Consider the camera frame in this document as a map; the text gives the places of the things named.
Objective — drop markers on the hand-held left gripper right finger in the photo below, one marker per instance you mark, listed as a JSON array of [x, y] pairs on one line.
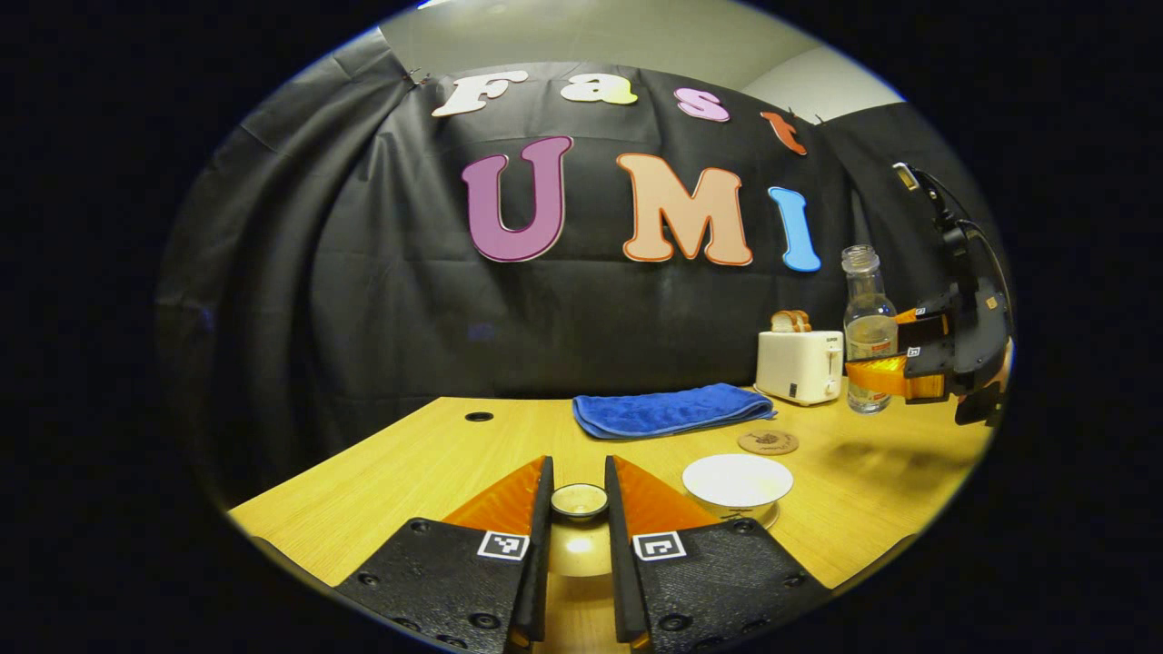
[[620, 563]]

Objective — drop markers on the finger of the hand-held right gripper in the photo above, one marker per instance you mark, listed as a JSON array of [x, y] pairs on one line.
[[895, 374], [922, 315]]

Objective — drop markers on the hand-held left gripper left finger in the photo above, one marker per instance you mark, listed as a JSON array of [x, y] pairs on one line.
[[541, 563]]

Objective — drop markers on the clear glass water bottle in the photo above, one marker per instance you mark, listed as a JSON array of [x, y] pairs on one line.
[[869, 336]]

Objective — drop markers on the white teacup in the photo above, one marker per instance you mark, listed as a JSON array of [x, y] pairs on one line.
[[738, 481]]

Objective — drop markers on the round brown coaster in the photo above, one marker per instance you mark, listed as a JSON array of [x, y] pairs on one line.
[[768, 442]]

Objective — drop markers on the beige teacup saucer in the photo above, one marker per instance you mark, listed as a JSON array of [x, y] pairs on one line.
[[772, 518]]

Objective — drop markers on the white toaster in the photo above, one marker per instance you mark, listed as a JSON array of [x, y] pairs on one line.
[[795, 363]]

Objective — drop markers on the bread slice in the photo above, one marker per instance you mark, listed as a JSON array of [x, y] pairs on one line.
[[804, 320], [782, 322]]

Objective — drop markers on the blue towel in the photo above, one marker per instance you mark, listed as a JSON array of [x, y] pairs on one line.
[[668, 411]]

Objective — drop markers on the black backdrop cloth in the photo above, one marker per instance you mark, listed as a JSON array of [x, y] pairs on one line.
[[363, 300]]

